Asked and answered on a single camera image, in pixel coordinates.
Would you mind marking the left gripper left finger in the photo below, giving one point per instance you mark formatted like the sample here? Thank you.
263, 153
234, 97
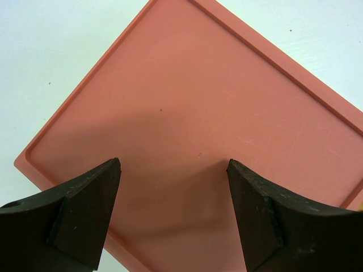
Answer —
62, 228

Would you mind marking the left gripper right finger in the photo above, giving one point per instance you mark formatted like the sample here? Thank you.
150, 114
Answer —
281, 230

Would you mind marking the red top drawer unit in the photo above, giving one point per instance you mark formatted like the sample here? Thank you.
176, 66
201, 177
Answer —
184, 89

